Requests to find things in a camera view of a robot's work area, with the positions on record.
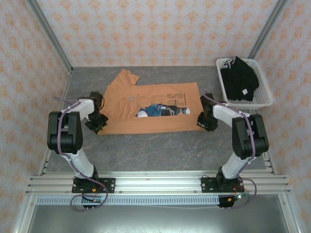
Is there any white plastic basket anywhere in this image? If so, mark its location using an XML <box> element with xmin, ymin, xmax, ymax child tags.
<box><xmin>216</xmin><ymin>57</ymin><xmax>274</xmax><ymax>110</ymax></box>

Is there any aluminium frame post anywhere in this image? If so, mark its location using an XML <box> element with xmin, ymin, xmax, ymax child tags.
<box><xmin>25</xmin><ymin>0</ymin><xmax>73</xmax><ymax>73</ymax></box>
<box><xmin>247</xmin><ymin>0</ymin><xmax>290</xmax><ymax>60</ymax></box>

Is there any black t-shirt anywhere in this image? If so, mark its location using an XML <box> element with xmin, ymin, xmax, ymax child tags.
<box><xmin>220</xmin><ymin>56</ymin><xmax>259</xmax><ymax>102</ymax></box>

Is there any white slotted cable duct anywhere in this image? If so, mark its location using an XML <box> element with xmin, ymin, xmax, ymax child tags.
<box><xmin>36</xmin><ymin>196</ymin><xmax>221</xmax><ymax>206</ymax></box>

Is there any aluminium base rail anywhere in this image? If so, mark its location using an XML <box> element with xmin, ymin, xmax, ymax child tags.
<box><xmin>25</xmin><ymin>171</ymin><xmax>291</xmax><ymax>195</ymax></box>

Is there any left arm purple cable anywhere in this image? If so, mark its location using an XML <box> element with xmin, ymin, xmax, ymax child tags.
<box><xmin>53</xmin><ymin>97</ymin><xmax>109</xmax><ymax>212</ymax></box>

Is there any orange printed t-shirt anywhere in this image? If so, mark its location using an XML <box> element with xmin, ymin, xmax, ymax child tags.
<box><xmin>99</xmin><ymin>69</ymin><xmax>202</xmax><ymax>135</ymax></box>

